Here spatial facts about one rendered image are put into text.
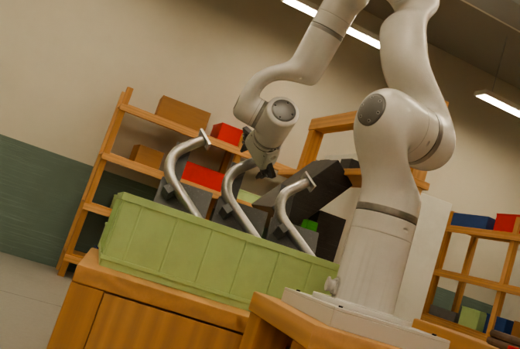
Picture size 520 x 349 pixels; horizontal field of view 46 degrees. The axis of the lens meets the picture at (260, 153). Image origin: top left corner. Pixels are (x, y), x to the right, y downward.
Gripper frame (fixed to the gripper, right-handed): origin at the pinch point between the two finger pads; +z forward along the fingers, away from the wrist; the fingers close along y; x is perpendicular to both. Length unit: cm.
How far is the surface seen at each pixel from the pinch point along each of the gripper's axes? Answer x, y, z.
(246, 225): 11.7, -16.0, -0.7
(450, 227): -419, -44, 510
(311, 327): 34, -46, -63
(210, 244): 29.2, -19.9, -21.2
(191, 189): 19.7, 0.5, 2.2
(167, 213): 35.6, -9.7, -24.0
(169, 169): 24.1, 6.8, -2.8
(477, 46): -596, 151, 465
